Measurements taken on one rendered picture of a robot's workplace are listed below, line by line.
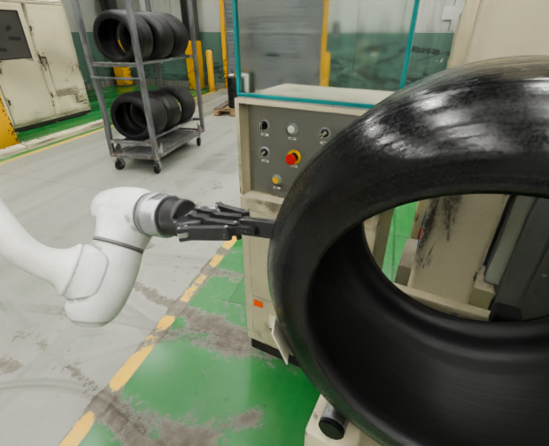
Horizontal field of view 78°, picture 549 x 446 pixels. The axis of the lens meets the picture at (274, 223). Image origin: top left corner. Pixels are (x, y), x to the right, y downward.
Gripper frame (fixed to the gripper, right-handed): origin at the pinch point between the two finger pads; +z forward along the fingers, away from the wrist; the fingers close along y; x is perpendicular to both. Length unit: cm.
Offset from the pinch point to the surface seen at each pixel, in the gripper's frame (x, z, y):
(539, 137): -17.4, 33.8, -11.0
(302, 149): 5, -21, 64
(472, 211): 6.4, 31.5, 26.4
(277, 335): 12.5, 6.9, -10.4
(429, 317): 25.0, 26.3, 15.2
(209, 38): -93, -603, 792
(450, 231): 11.1, 28.1, 26.4
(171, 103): 8, -285, 273
